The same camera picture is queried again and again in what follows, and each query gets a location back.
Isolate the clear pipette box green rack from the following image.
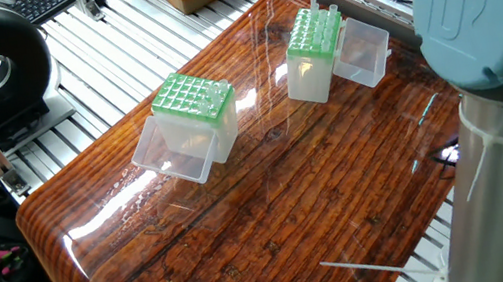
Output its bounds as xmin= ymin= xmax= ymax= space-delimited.
xmin=274 ymin=0 xmax=401 ymax=109
xmin=119 ymin=63 xmax=249 ymax=195

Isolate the black keyboard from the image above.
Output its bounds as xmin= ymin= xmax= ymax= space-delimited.
xmin=6 ymin=0 xmax=81 ymax=26

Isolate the thin white plastic strip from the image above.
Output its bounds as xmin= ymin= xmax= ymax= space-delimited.
xmin=319 ymin=248 xmax=410 ymax=282

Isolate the black loose cable with plug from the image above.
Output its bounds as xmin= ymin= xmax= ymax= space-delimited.
xmin=436 ymin=140 xmax=465 ymax=169

